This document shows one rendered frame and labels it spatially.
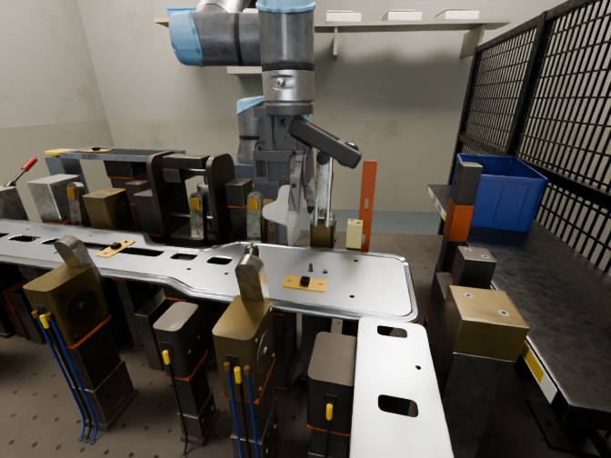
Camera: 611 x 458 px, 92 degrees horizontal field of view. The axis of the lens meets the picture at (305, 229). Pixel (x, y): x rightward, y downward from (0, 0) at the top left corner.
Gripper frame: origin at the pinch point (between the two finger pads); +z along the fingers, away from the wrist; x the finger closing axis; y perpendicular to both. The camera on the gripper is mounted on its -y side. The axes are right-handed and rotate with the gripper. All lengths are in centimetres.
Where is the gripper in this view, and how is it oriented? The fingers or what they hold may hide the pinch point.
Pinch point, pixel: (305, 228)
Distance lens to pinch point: 51.4
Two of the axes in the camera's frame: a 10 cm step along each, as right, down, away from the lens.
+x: -2.1, 3.9, -8.9
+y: -9.8, -0.7, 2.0
